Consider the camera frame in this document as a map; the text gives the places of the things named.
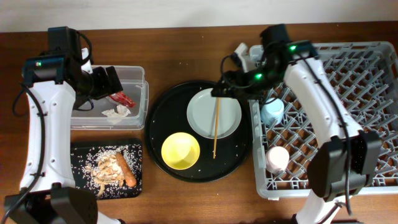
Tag pink cup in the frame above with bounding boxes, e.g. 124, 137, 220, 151
266, 146, 290, 174

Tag wooden chopstick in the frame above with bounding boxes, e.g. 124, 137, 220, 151
213, 98, 220, 159

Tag yellow bowl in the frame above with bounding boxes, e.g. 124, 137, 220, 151
161, 132, 200, 170

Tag red snack wrapper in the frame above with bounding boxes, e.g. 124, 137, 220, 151
109, 91, 136, 108

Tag clear plastic bin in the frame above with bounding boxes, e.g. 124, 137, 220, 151
71, 65, 149, 130

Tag grey dishwasher rack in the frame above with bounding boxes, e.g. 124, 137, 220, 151
249, 42, 397, 200

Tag blue cup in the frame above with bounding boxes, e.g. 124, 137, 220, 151
261, 98, 284, 127

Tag white tissue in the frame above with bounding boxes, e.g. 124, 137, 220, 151
101, 105, 131, 118

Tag black rectangular tray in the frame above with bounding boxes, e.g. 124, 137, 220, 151
70, 138, 144, 200

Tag round black tray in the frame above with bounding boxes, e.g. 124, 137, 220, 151
145, 80, 252, 182

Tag pasta and rice scraps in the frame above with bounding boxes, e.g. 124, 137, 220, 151
79, 146, 142, 198

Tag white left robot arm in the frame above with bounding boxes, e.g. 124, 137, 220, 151
4, 27, 123, 223

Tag grey plate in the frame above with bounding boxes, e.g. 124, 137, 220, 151
187, 88, 242, 139

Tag orange carrot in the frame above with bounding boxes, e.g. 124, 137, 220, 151
116, 152, 137, 187

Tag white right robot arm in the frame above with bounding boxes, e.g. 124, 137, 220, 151
211, 24, 382, 223

